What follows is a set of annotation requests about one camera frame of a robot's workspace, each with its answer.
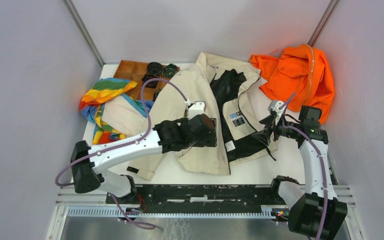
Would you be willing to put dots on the brown wooden compartment tray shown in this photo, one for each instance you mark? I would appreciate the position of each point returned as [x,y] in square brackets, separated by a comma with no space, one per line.
[134,71]

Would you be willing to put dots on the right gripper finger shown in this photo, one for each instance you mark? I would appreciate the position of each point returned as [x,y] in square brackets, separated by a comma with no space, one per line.
[264,136]
[269,120]

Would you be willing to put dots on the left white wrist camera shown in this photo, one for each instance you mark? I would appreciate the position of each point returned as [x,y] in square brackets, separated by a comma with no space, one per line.
[194,108]

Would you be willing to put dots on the aluminium frame rail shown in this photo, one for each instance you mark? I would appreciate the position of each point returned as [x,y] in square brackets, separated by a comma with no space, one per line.
[100,204]

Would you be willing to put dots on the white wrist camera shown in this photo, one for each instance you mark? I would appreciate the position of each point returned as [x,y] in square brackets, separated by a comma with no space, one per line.
[276,109]
[194,108]

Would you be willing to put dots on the black rolled sock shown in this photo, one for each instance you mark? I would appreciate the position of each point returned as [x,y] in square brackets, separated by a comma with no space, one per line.
[169,71]
[155,68]
[156,93]
[152,84]

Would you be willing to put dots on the black rolled sock far right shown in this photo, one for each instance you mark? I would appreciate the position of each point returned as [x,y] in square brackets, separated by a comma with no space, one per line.
[169,71]

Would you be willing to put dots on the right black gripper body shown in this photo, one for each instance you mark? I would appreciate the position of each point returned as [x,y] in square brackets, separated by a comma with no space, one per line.
[281,130]

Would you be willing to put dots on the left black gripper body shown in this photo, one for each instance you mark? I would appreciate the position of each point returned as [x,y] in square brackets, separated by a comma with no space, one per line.
[209,140]

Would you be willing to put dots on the black rolled sock middle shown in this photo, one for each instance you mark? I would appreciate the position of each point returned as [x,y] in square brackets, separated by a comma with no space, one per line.
[152,84]

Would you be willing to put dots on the black rolled sock far left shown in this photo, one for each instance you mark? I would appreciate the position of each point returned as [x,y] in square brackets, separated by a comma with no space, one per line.
[155,68]

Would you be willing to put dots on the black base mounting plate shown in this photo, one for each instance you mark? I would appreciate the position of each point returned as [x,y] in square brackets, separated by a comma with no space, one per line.
[203,199]

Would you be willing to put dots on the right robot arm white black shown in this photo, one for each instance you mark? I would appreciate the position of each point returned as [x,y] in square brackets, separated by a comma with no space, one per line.
[314,211]

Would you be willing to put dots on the rainbow striped garment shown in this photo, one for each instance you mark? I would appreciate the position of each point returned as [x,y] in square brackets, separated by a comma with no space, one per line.
[102,96]

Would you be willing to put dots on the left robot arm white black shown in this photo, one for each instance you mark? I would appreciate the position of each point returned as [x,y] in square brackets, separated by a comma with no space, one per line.
[90,165]

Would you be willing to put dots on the black rolled sock near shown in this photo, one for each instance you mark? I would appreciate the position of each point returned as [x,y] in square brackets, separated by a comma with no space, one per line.
[156,93]

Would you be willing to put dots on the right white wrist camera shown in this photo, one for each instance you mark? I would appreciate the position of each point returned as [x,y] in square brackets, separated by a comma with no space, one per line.
[276,109]

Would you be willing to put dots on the orange jacket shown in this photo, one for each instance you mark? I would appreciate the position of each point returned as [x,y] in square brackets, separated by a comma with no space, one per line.
[301,75]

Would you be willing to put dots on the beige zip jacket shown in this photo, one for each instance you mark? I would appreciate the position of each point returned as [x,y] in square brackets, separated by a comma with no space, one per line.
[224,84]

